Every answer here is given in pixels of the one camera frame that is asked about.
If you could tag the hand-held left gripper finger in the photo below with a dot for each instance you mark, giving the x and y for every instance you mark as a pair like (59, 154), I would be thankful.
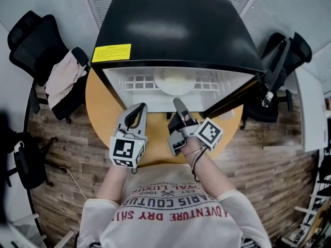
(144, 120)
(129, 110)

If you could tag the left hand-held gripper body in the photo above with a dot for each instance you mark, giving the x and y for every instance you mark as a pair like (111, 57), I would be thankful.
(124, 148)

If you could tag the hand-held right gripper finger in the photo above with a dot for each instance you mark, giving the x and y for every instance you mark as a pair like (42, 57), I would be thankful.
(179, 106)

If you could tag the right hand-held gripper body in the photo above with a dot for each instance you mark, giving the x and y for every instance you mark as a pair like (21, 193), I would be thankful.
(207, 133)

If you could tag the white plate of food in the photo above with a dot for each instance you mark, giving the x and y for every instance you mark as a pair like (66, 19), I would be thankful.
(177, 83)

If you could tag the black mini fridge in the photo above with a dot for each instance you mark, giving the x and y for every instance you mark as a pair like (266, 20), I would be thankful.
(175, 30)

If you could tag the person's right forearm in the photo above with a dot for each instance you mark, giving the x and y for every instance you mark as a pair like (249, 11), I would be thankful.
(207, 174)

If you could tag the person's left forearm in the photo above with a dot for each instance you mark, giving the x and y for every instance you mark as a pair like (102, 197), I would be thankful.
(113, 182)

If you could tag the person's right hand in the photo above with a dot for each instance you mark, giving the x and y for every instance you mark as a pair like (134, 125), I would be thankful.
(185, 116)

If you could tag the yellow warning sticker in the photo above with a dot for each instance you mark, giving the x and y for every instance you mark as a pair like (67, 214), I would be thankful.
(111, 52)

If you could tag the clear plastic bottle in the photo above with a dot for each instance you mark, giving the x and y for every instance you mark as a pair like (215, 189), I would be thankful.
(267, 100)

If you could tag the pink garment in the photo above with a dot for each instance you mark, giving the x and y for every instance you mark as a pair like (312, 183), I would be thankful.
(64, 79)

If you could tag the person's white printed shirt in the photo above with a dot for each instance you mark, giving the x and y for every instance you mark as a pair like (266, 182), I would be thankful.
(175, 216)

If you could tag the white desk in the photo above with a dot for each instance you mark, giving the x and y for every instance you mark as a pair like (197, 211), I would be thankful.
(311, 112)

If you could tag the black mesh office chair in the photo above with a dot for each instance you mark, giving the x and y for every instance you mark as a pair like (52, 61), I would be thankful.
(300, 48)
(36, 50)

